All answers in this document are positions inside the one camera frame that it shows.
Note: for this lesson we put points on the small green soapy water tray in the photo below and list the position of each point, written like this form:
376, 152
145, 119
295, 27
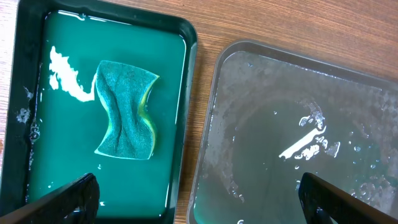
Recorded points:
56, 120

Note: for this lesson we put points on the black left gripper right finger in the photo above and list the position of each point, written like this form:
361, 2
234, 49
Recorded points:
322, 202

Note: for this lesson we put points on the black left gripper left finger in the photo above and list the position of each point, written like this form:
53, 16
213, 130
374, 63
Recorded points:
76, 202

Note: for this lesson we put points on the green and yellow sponge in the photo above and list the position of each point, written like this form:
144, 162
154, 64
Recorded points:
123, 91

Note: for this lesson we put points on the large dark grey tray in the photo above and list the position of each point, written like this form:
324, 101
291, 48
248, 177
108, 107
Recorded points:
274, 115

